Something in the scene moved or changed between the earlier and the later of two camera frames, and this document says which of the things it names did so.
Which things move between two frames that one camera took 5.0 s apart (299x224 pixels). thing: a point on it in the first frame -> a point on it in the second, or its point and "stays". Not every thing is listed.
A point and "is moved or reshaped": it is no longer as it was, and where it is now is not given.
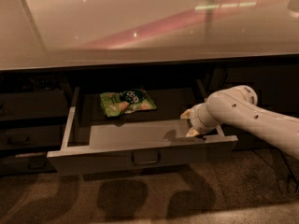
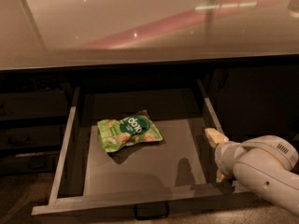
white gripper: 196,119 -> 228,157
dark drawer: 118,128 is moved or reshaped
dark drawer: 22,104 stays
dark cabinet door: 277,89 stays
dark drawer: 30,136 stays
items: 128,101 -> 135,129
